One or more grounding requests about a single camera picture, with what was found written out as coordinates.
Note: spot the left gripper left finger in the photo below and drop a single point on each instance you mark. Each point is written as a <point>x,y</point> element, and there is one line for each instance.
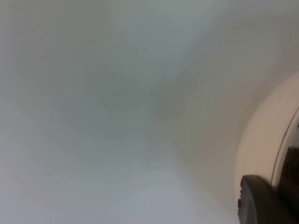
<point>254,203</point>

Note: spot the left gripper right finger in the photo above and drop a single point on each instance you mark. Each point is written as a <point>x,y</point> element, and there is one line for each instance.
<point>292,177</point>

